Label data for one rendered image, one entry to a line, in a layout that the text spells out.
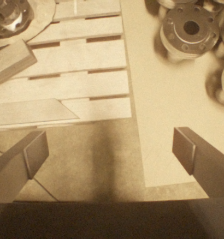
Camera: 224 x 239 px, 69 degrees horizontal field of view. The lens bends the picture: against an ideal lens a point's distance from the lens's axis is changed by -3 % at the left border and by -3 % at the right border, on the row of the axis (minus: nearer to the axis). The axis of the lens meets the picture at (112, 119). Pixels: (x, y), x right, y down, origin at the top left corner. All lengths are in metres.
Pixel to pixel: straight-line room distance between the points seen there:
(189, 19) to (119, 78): 0.42
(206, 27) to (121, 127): 0.63
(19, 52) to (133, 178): 0.86
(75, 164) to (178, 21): 0.89
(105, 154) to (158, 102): 0.42
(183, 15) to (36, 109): 0.82
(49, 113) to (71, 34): 0.44
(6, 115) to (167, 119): 0.84
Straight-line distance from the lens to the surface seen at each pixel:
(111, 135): 0.95
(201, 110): 1.06
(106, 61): 0.91
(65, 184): 1.02
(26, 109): 0.92
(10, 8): 1.10
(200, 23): 0.95
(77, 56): 0.94
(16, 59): 0.96
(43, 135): 0.16
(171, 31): 0.89
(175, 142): 0.17
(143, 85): 1.00
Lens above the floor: 0.95
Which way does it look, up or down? 82 degrees down
